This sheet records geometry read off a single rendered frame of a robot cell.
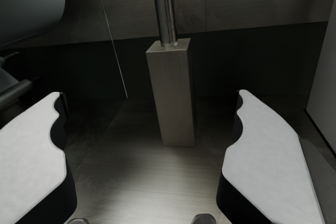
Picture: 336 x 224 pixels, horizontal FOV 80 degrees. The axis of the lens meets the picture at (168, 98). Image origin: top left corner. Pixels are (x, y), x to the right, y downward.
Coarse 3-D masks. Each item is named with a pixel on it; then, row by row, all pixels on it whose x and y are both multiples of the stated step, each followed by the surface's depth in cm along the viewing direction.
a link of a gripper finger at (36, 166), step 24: (48, 96) 10; (24, 120) 9; (48, 120) 9; (0, 144) 7; (24, 144) 7; (48, 144) 7; (0, 168) 6; (24, 168) 6; (48, 168) 6; (0, 192) 6; (24, 192) 6; (48, 192) 6; (72, 192) 7; (0, 216) 5; (24, 216) 5; (48, 216) 6
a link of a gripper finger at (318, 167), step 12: (300, 144) 7; (312, 144) 7; (312, 156) 7; (312, 168) 6; (324, 168) 6; (312, 180) 6; (324, 180) 6; (324, 192) 6; (324, 204) 5; (324, 216) 5
